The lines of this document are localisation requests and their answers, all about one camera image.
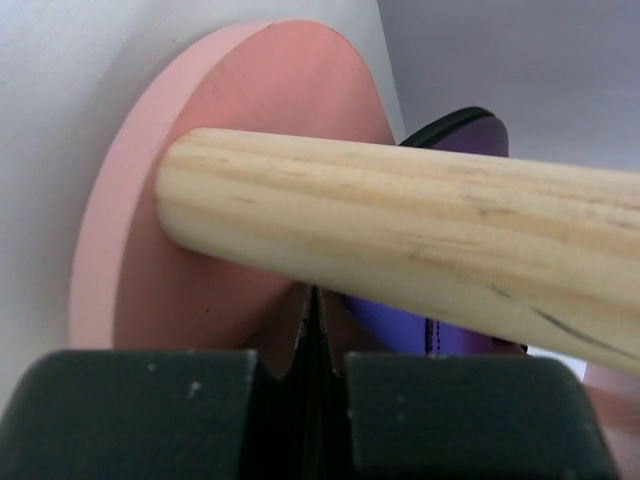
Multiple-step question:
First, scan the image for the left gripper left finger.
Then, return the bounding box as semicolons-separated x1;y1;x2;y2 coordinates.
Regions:
1;351;272;479

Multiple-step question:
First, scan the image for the purple metallic loafer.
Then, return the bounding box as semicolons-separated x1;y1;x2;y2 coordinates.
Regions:
342;107;528;355

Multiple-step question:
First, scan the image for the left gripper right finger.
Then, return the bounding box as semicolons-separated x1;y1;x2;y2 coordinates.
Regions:
345;354;620;479

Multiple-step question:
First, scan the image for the pink three-tier shoe shelf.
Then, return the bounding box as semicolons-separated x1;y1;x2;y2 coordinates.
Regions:
68;18;640;441

